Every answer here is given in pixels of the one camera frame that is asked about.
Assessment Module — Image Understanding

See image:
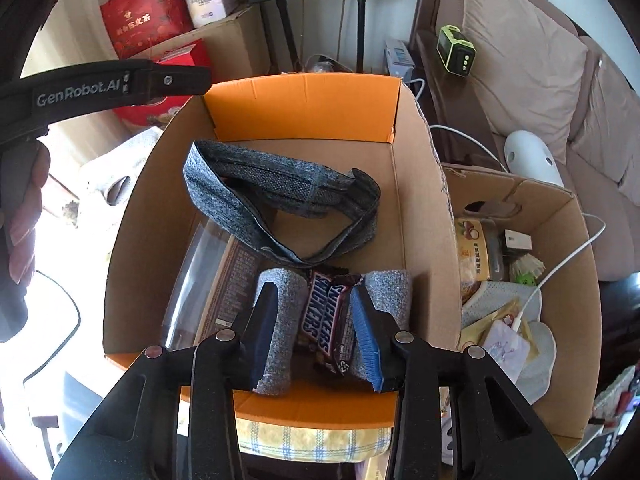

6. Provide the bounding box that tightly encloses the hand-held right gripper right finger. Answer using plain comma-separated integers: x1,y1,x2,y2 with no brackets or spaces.
349,284,583,480

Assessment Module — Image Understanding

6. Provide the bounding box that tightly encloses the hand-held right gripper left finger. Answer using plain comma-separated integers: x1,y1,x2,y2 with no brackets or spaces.
52,281,281,480

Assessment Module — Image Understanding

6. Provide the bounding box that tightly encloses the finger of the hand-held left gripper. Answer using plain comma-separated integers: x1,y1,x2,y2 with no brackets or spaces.
125,59,213,108

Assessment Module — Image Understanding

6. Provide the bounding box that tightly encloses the grey sock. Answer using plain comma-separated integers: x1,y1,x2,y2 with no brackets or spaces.
350,269,415,381
251,268,307,396

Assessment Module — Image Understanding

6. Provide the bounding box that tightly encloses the brown-lidded clear bottle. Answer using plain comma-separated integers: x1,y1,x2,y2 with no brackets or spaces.
162,222,263,353

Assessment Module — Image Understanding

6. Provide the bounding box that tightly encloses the white mesh bib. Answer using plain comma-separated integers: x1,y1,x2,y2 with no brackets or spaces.
77,127,166,211

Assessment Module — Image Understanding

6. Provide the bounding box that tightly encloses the orange cardboard box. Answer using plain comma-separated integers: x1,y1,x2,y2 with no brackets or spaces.
102,74,463,433

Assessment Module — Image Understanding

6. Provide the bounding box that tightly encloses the grey knitted headband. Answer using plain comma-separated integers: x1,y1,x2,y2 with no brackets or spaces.
182,140,382,265

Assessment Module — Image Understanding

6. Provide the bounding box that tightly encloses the person's left hand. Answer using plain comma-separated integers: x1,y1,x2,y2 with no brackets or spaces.
4,147,52,286

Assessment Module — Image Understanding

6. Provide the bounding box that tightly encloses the red chocolate collection box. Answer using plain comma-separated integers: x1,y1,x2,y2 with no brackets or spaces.
112,40,213,131

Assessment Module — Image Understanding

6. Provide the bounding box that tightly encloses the red gift box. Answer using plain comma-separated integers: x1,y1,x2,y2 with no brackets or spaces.
100,0,198,58

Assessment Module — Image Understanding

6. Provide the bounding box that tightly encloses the plain brown cardboard box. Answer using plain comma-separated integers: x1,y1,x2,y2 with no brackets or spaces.
122,5,273,86

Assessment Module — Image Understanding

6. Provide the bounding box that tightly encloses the yellow checked blanket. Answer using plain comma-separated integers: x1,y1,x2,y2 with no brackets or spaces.
235,417,393,461

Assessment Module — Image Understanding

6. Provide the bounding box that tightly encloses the black speaker stand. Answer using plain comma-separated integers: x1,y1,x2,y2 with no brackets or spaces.
356,0,366,73
260,0,301,73

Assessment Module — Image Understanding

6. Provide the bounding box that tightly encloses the yellow snack packet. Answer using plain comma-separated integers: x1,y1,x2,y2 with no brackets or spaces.
457,217,501,301

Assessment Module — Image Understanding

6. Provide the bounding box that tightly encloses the white charger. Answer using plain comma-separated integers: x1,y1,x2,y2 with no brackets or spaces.
502,229,533,253

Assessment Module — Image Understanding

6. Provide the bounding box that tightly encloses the open brown cardboard box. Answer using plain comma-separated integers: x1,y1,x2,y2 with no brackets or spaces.
440,162,603,453

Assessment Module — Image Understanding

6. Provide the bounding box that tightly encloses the small white box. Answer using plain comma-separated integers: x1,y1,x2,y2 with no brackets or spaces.
384,39,417,81

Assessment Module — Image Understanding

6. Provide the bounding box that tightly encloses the white rounded device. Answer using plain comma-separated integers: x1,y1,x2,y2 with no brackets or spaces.
504,130,563,187

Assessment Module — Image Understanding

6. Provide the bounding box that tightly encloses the brown sofa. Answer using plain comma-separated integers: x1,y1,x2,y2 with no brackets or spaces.
410,0,640,283

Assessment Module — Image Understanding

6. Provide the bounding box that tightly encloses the green portable device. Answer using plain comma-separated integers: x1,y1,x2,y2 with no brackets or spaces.
436,25,477,77

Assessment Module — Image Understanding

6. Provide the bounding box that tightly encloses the large beige cushion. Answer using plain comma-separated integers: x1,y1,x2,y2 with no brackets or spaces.
462,0,590,163

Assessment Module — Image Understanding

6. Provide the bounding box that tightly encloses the black cable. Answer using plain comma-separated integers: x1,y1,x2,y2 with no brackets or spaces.
22,270,83,401

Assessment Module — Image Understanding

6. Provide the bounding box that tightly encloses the white cable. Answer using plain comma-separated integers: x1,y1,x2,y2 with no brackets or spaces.
427,124,606,331

